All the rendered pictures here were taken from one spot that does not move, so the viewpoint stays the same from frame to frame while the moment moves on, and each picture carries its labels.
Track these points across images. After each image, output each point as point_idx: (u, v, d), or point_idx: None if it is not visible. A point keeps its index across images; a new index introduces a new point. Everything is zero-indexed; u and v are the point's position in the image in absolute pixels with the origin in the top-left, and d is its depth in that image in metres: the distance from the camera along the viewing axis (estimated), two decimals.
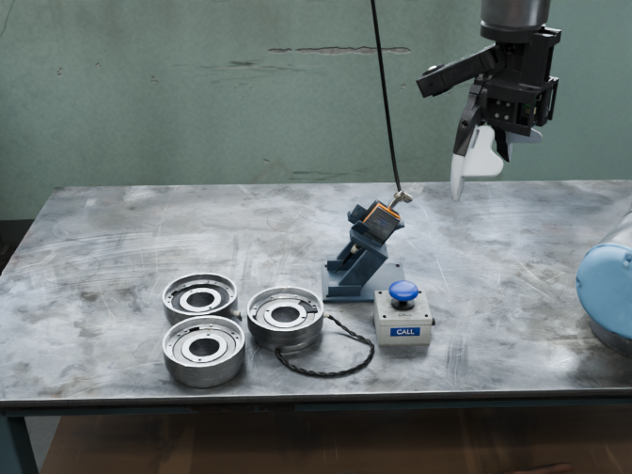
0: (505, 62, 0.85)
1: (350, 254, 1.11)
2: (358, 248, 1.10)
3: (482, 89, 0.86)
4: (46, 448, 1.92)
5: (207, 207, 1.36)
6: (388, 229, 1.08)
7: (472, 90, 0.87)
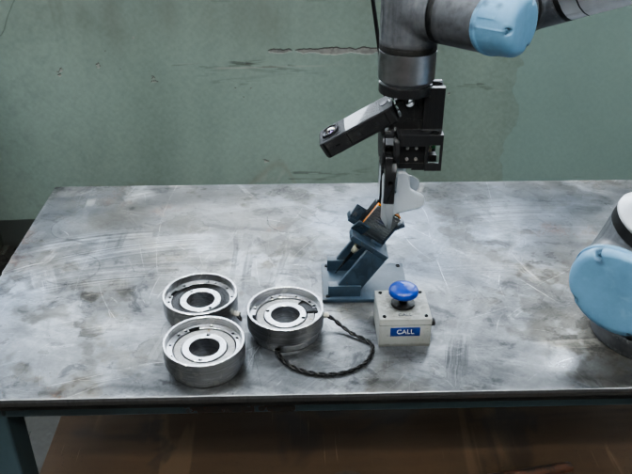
0: (407, 114, 0.99)
1: (350, 253, 1.11)
2: (358, 247, 1.10)
3: (394, 140, 0.99)
4: (46, 448, 1.92)
5: (207, 207, 1.36)
6: (388, 229, 1.08)
7: (387, 143, 0.99)
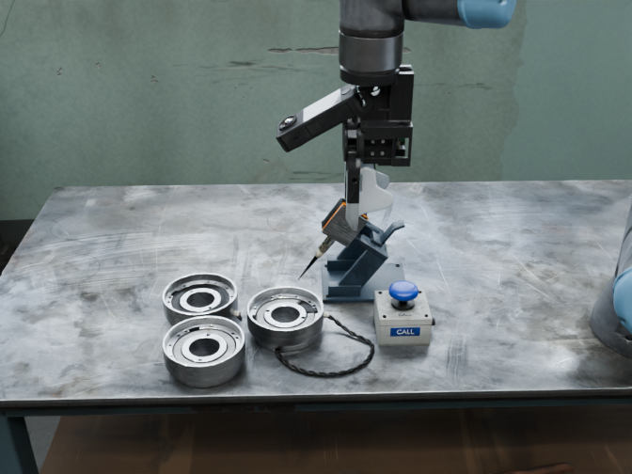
0: (371, 103, 0.89)
1: (314, 258, 1.01)
2: (323, 251, 1.00)
3: (357, 133, 0.89)
4: (46, 448, 1.92)
5: (207, 207, 1.36)
6: (355, 230, 0.98)
7: (350, 136, 0.89)
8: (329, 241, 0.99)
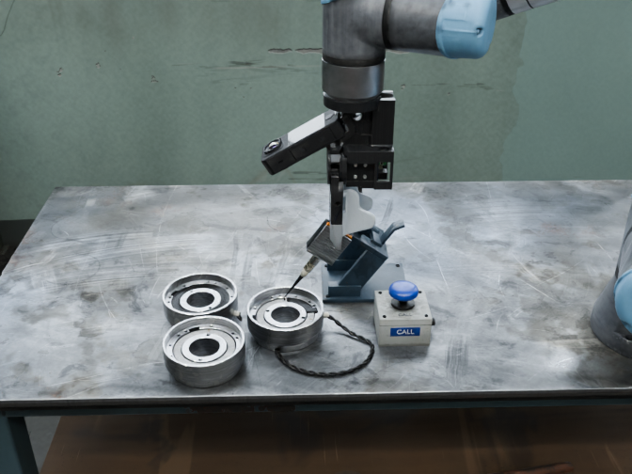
0: (355, 128, 0.91)
1: (299, 276, 1.03)
2: (308, 271, 1.02)
3: (340, 157, 0.91)
4: (46, 448, 1.92)
5: (207, 207, 1.36)
6: (339, 250, 1.00)
7: (333, 160, 0.91)
8: (314, 260, 1.01)
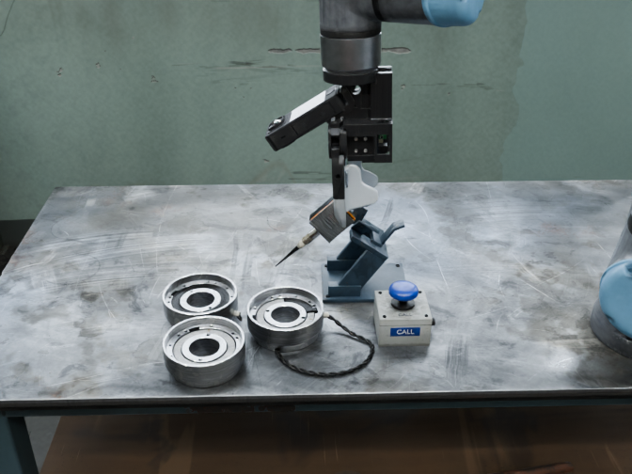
0: (354, 102, 0.93)
1: (295, 247, 1.04)
2: (305, 243, 1.04)
3: (340, 131, 0.94)
4: (46, 448, 1.92)
5: (207, 207, 1.36)
6: (340, 229, 1.02)
7: (332, 134, 0.93)
8: (313, 233, 1.03)
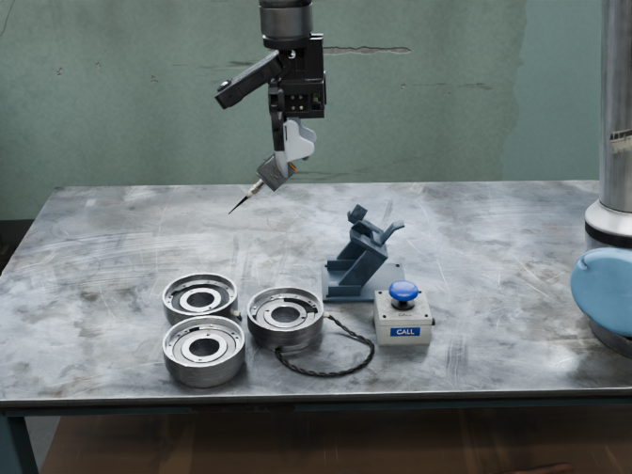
0: (290, 65, 1.08)
1: (244, 197, 1.18)
2: (253, 192, 1.18)
3: (278, 89, 1.08)
4: (46, 448, 1.92)
5: (207, 207, 1.36)
6: (283, 179, 1.16)
7: (271, 92, 1.07)
8: (260, 183, 1.17)
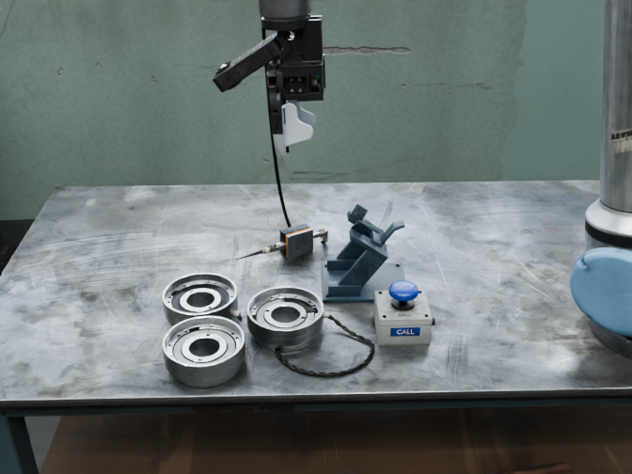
0: (289, 47, 1.07)
1: (260, 251, 1.18)
2: (271, 251, 1.18)
3: (276, 71, 1.07)
4: (46, 448, 1.92)
5: (207, 207, 1.36)
6: (302, 252, 1.21)
7: (270, 74, 1.06)
8: (281, 246, 1.19)
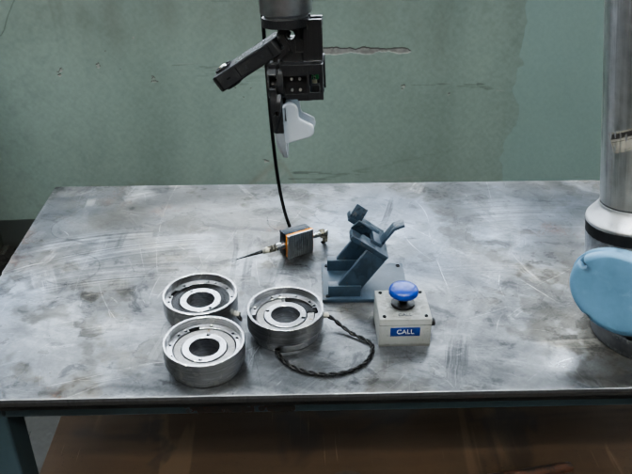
0: (289, 46, 1.07)
1: (260, 251, 1.18)
2: (271, 251, 1.18)
3: (277, 71, 1.07)
4: (46, 448, 1.92)
5: (207, 207, 1.36)
6: (302, 252, 1.21)
7: (270, 73, 1.06)
8: (281, 246, 1.19)
